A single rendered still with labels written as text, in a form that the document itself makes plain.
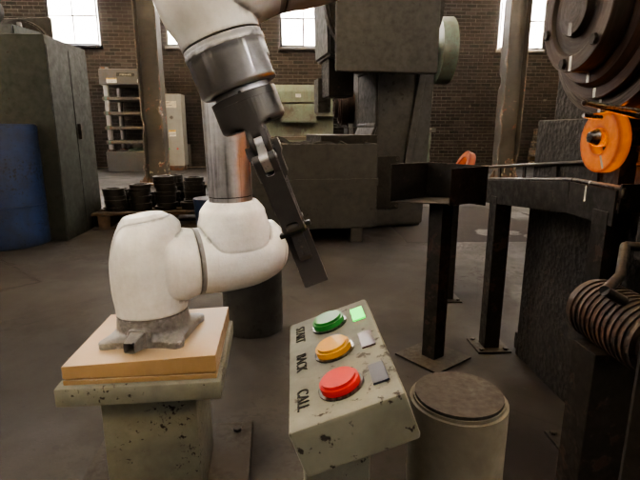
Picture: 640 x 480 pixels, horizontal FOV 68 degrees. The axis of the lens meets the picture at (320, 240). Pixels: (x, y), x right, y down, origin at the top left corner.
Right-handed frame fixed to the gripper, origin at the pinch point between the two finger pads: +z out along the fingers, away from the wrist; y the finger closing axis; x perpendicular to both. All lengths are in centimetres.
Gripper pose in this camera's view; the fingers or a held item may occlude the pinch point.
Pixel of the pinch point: (306, 256)
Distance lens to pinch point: 58.3
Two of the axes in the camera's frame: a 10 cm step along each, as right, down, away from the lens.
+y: -0.6, -2.2, 9.7
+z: 3.5, 9.1, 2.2
